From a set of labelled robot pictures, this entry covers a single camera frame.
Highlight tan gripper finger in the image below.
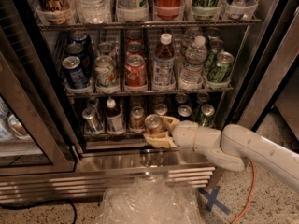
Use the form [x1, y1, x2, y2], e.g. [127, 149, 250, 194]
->
[162, 116, 180, 133]
[144, 132, 176, 148]

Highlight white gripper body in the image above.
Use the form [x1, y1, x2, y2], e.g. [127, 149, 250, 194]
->
[172, 120, 199, 151]

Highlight orange soda can front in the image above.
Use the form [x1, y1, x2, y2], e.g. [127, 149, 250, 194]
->
[145, 114, 163, 134]

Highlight orange soda can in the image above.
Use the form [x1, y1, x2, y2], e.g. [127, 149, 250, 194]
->
[154, 104, 168, 116]
[130, 106, 145, 133]
[145, 114, 163, 134]

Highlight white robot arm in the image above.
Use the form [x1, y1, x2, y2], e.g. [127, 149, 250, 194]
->
[144, 114, 299, 192]

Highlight orange soda can behind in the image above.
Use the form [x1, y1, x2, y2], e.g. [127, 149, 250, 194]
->
[154, 104, 168, 116]

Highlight blue pepsi can bottom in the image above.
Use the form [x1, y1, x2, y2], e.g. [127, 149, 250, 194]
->
[178, 105, 192, 120]

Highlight green can bottom front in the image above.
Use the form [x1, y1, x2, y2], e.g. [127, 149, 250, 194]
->
[197, 104, 215, 127]

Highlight orange soda can left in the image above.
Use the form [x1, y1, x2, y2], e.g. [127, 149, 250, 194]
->
[130, 106, 145, 133]

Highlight tea bottle middle shelf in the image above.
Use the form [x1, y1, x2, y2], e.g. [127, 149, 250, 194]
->
[152, 33, 175, 86]

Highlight tea bottle shelf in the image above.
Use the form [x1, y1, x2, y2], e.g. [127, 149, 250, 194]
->
[105, 98, 125, 133]
[152, 33, 175, 86]

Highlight water bottle middle shelf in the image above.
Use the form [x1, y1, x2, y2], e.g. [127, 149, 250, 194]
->
[179, 35, 207, 84]

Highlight water bottle shelf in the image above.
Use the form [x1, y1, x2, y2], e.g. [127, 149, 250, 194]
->
[77, 0, 111, 24]
[179, 35, 207, 84]

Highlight tea bottle bottom shelf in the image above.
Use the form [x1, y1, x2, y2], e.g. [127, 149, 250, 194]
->
[105, 98, 125, 133]

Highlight red coke can front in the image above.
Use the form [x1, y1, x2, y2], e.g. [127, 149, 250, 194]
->
[125, 54, 147, 87]

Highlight red coke can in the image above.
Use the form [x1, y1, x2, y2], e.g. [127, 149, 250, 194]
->
[125, 42, 144, 56]
[125, 54, 147, 87]
[154, 0, 181, 20]

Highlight silver can bottom left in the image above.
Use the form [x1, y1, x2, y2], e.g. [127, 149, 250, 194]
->
[82, 107, 102, 132]

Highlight green can middle front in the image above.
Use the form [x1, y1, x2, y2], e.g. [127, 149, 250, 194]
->
[207, 51, 235, 83]

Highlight white green can middle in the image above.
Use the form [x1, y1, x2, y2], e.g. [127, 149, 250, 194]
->
[94, 55, 117, 88]

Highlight blue can middle front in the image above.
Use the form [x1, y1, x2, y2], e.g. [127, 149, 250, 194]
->
[62, 56, 89, 89]

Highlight stainless steel fridge cabinet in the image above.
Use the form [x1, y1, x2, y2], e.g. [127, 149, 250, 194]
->
[0, 0, 298, 204]

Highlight red coke can top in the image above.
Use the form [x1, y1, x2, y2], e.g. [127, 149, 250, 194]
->
[154, 0, 181, 20]

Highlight open fridge door right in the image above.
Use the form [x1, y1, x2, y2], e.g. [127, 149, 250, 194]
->
[221, 7, 299, 133]

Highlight glass fridge door left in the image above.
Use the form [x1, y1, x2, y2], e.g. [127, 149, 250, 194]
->
[0, 29, 75, 176]

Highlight green can top shelf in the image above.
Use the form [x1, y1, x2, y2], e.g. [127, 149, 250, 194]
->
[192, 0, 219, 20]

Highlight water bottle top shelf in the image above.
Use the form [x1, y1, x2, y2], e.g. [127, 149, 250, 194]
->
[77, 0, 111, 24]

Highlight tan can top left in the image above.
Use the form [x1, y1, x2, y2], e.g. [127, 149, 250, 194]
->
[38, 0, 70, 24]

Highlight clear plastic wrap bundle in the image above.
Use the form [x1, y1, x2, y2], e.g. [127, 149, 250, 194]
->
[95, 177, 203, 224]

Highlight blue tape cross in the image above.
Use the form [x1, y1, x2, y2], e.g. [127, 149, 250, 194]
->
[198, 186, 231, 215]

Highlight orange power cable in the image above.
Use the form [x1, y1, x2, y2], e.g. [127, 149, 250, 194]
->
[231, 161, 256, 224]

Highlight black cable on floor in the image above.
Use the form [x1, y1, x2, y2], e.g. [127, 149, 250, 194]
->
[0, 199, 78, 224]

